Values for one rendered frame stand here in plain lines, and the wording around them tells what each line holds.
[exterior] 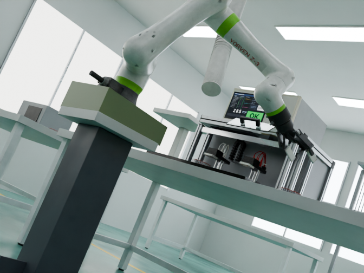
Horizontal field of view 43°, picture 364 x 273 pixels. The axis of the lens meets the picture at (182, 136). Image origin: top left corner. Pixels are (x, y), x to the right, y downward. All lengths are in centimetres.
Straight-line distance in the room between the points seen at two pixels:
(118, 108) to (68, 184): 36
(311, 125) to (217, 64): 145
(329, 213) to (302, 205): 11
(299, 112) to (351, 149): 687
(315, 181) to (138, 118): 112
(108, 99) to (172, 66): 678
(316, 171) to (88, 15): 540
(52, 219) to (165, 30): 86
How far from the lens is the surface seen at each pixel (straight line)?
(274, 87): 198
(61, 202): 188
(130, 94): 196
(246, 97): 268
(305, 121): 260
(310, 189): 258
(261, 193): 194
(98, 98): 185
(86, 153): 186
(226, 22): 208
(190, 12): 190
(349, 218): 177
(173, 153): 358
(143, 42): 184
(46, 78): 702
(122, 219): 840
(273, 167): 256
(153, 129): 196
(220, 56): 397
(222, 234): 1004
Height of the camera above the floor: 48
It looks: 10 degrees up
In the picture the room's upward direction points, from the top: 22 degrees clockwise
